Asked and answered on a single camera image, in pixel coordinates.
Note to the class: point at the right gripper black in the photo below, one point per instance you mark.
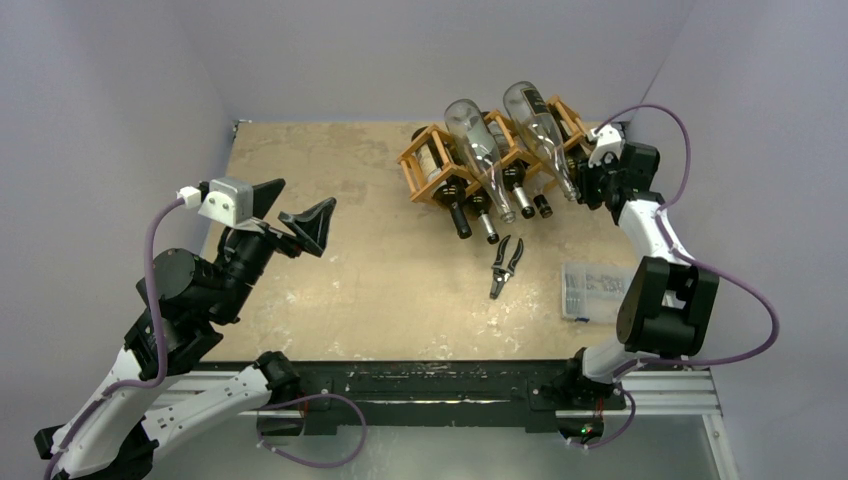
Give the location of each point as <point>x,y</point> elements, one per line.
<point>589,183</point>

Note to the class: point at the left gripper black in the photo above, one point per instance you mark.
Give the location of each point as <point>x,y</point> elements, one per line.
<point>311,229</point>

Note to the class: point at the square clear whisky bottle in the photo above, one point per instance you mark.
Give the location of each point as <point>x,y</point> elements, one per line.
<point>543,206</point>

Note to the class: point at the clear glass bottle tall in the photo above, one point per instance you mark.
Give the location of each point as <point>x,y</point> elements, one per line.
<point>539,131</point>

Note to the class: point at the dark green bottle silver neck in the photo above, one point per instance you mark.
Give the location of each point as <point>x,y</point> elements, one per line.
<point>478,205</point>

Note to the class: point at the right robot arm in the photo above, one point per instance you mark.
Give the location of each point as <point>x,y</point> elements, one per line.
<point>666,310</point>

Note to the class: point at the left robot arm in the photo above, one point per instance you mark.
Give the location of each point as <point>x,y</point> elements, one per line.
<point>187,299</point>

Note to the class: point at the dark bottle in rack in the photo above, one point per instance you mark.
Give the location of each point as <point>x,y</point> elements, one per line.
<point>514,174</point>

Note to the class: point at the wooden wine rack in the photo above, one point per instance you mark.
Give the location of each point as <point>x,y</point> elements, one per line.
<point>427,163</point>

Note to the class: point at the clear plastic parts box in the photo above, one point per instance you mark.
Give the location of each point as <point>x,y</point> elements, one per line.
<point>593,293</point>

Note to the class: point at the black grey pliers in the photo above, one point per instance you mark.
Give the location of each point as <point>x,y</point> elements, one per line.
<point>503,267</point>

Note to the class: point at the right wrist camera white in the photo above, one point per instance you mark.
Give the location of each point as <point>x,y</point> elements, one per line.
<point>607,144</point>

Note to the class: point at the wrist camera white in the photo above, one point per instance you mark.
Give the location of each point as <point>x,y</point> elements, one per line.
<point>227,201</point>
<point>607,144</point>

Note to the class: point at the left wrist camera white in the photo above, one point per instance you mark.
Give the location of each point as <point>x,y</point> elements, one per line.
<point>227,201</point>

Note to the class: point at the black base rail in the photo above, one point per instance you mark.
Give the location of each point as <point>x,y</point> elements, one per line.
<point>538,396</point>

